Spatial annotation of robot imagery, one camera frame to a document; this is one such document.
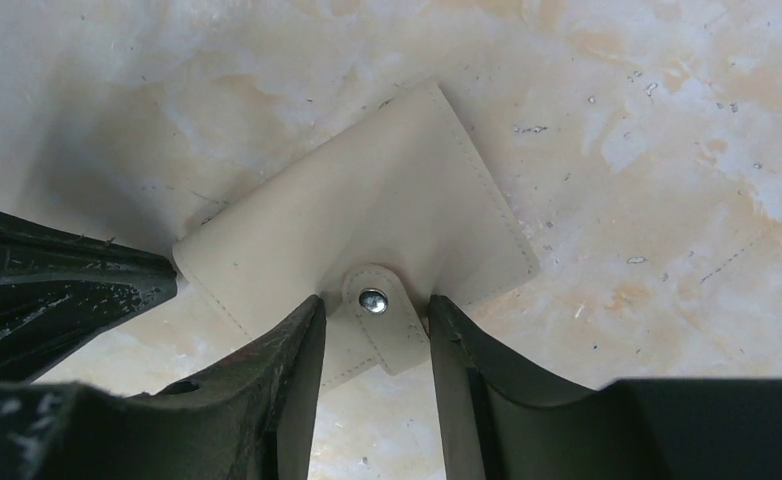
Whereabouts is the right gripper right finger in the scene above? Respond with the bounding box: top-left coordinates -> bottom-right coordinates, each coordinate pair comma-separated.
428,295 -> 782,479

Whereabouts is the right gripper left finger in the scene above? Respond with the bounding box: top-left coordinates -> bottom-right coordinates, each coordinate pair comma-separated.
0,295 -> 326,479

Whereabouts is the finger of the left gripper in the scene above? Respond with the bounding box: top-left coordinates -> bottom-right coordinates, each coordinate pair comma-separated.
0,212 -> 177,382

